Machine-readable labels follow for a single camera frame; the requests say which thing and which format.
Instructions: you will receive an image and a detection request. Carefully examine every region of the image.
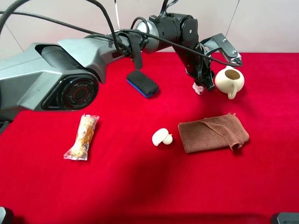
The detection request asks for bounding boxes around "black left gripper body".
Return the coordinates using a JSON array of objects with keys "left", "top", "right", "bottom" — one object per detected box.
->
[{"left": 174, "top": 37, "right": 213, "bottom": 81}]

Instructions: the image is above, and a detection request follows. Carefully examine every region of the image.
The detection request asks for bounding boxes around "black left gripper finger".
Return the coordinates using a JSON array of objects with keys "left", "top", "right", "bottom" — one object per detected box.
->
[
  {"left": 195, "top": 70, "right": 215, "bottom": 92},
  {"left": 201, "top": 33, "right": 243, "bottom": 67}
]

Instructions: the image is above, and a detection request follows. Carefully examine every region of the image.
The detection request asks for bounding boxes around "candy bottle with silver lid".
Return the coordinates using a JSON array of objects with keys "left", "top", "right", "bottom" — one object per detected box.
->
[{"left": 192, "top": 82, "right": 205, "bottom": 95}]

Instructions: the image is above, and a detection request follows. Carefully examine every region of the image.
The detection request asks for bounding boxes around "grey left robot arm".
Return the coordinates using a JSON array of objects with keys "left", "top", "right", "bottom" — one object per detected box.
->
[{"left": 0, "top": 14, "right": 214, "bottom": 125}]

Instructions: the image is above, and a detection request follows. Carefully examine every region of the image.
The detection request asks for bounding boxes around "cream ceramic teapot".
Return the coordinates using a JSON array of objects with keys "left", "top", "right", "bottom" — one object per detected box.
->
[{"left": 214, "top": 66, "right": 245, "bottom": 100}]

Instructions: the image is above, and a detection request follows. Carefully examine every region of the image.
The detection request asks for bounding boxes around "brown folded towel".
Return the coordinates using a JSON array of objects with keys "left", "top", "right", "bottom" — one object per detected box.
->
[{"left": 178, "top": 113, "right": 249, "bottom": 153}]

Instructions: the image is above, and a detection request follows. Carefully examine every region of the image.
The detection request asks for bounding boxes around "black and blue board eraser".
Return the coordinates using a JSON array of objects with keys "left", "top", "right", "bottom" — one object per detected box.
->
[{"left": 127, "top": 70, "right": 159, "bottom": 98}]

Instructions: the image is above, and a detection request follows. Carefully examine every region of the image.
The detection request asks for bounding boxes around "red tablecloth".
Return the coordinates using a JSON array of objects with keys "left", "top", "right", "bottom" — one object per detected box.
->
[{"left": 0, "top": 53, "right": 299, "bottom": 224}]

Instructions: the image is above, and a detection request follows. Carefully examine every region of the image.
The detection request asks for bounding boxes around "gold chocolate pack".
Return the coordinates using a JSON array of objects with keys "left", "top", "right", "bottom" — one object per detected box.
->
[{"left": 63, "top": 114, "right": 100, "bottom": 161}]

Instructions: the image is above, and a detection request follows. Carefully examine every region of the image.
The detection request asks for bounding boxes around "black device at right corner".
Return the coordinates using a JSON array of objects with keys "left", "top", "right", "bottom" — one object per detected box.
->
[{"left": 271, "top": 212, "right": 299, "bottom": 224}]

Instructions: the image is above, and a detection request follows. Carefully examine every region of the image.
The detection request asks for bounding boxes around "black device at corner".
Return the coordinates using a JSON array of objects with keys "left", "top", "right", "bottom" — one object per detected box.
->
[
  {"left": 0, "top": 207, "right": 14, "bottom": 224},
  {"left": 271, "top": 212, "right": 299, "bottom": 224}
]

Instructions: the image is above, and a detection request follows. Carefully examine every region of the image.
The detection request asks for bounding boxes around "black device at left corner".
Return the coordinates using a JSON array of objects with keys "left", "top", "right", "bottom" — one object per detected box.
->
[{"left": 0, "top": 207, "right": 14, "bottom": 224}]

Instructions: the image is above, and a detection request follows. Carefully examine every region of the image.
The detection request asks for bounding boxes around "black cable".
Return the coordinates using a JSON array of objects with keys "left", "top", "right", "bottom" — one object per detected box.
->
[{"left": 0, "top": 0, "right": 241, "bottom": 70}]

